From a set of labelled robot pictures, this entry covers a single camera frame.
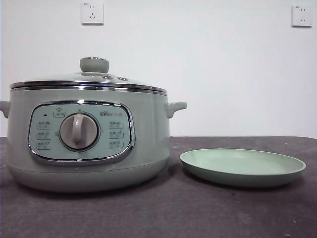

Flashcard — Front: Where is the white wall socket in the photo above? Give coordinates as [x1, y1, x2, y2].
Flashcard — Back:
[81, 1, 105, 25]
[291, 4, 314, 28]

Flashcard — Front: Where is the pale green electric steamer pot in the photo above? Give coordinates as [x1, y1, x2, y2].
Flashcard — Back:
[0, 87, 188, 193]

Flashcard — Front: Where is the glass lid with green knob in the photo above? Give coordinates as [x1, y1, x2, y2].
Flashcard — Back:
[9, 57, 166, 94]

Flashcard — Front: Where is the pale green round plate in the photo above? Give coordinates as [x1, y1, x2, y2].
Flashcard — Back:
[179, 148, 307, 188]

